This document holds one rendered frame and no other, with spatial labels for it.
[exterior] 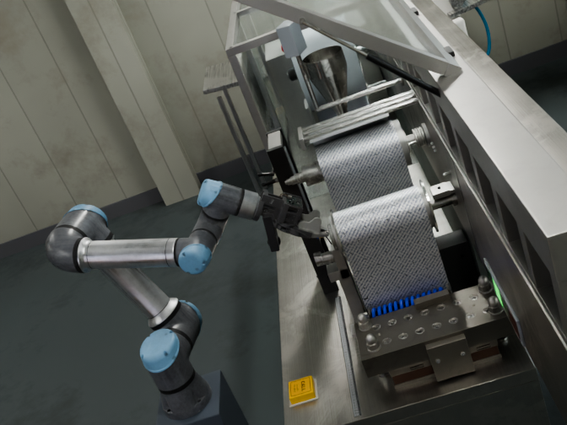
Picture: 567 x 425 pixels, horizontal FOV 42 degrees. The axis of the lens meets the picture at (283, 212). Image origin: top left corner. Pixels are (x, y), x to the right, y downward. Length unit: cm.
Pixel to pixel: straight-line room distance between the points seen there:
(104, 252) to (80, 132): 399
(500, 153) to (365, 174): 89
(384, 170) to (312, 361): 59
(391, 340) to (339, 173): 50
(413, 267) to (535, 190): 91
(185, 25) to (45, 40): 102
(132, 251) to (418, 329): 76
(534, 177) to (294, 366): 120
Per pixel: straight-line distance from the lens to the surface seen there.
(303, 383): 209
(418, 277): 203
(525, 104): 195
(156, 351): 213
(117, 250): 196
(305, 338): 228
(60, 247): 203
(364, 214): 194
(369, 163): 211
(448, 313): 197
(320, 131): 213
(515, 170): 121
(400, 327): 197
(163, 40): 561
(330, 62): 249
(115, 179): 603
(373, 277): 201
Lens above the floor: 224
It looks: 26 degrees down
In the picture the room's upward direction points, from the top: 22 degrees counter-clockwise
